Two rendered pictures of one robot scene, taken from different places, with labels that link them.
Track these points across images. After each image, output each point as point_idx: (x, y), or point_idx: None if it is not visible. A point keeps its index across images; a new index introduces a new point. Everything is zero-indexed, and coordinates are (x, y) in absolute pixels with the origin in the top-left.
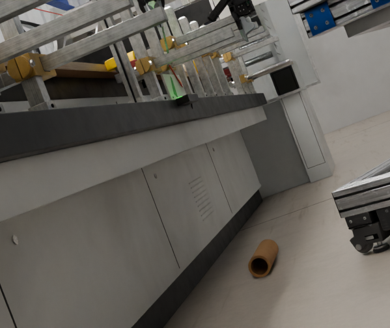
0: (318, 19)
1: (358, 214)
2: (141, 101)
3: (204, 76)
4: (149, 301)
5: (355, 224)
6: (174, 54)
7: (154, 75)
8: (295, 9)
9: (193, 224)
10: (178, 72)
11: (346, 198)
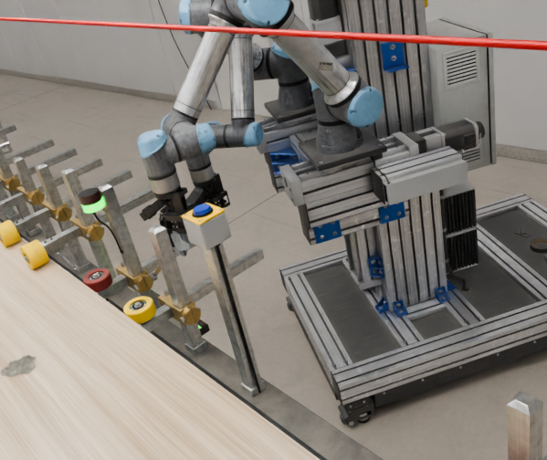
0: (326, 230)
1: (359, 400)
2: (264, 386)
3: (48, 226)
4: None
5: (353, 407)
6: (208, 288)
7: None
8: (314, 224)
9: None
10: (105, 263)
11: (351, 389)
